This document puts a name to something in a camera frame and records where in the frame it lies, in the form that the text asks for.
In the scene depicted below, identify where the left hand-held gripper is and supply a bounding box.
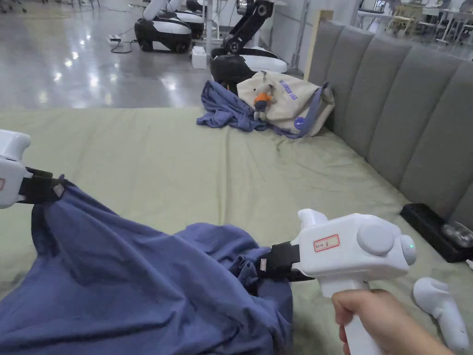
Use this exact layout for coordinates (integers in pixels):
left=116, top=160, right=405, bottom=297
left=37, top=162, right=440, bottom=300
left=0, top=129, right=68, bottom=210

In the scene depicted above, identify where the small white box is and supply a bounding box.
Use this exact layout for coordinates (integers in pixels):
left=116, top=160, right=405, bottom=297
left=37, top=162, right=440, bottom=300
left=191, top=46, right=208, bottom=69

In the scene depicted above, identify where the white and black wheeled robot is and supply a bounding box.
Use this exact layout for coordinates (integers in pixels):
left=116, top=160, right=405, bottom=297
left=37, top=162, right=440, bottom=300
left=133, top=0, right=193, bottom=53
left=173, top=0, right=206, bottom=40

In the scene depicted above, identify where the person's right hand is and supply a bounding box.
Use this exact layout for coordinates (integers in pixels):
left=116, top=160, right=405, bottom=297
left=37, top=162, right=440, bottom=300
left=332, top=288, right=456, bottom=355

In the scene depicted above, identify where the bunched blue cloth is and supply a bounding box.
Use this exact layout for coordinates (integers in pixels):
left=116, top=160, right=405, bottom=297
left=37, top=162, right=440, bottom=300
left=195, top=79, right=276, bottom=133

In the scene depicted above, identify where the clear plastic bottle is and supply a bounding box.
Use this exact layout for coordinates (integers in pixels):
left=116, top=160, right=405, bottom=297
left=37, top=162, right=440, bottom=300
left=441, top=221, right=473, bottom=242

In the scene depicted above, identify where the white table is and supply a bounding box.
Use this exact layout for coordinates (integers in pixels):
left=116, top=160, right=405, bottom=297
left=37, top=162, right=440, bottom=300
left=417, top=6, right=473, bottom=46

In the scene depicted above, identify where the small grey plush toy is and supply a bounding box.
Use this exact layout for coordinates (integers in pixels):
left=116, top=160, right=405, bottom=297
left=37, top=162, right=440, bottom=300
left=253, top=83, right=276, bottom=121

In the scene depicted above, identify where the black flat tray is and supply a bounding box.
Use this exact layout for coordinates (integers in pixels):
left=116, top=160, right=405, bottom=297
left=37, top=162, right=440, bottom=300
left=400, top=203, right=473, bottom=263

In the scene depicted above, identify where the black armed robot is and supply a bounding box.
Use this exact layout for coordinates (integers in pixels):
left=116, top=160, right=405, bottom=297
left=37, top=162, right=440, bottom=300
left=210, top=0, right=289, bottom=89

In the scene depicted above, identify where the pale wooden board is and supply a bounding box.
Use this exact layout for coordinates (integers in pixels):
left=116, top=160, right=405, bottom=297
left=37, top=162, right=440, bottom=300
left=303, top=10, right=334, bottom=81

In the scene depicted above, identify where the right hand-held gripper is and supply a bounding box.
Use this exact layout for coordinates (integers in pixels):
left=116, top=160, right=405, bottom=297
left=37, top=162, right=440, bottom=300
left=257, top=208, right=418, bottom=355

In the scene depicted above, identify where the black floor cable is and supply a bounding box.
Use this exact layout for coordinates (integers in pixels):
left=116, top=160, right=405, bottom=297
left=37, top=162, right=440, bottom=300
left=110, top=38, right=143, bottom=55

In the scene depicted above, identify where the grey padded headboard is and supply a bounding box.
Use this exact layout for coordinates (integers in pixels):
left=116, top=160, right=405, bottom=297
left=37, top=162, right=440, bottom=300
left=308, top=18, right=473, bottom=245

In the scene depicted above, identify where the bed with pale green sheet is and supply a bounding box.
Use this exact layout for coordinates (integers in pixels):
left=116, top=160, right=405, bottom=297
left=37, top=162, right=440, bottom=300
left=0, top=107, right=473, bottom=355

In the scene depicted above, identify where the dark blue shirt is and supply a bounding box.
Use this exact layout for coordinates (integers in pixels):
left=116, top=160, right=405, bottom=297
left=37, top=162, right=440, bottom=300
left=0, top=179, right=295, bottom=355

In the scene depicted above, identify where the white hand controller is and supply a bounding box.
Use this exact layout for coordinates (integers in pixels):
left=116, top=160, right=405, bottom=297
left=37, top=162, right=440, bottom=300
left=412, top=277, right=469, bottom=353

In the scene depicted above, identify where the wooden chair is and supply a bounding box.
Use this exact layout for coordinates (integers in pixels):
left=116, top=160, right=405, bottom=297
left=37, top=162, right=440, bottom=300
left=385, top=5, right=420, bottom=35

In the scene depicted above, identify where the beige canvas bag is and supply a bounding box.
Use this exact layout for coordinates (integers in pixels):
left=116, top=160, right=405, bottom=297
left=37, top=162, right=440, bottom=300
left=236, top=70, right=336, bottom=140

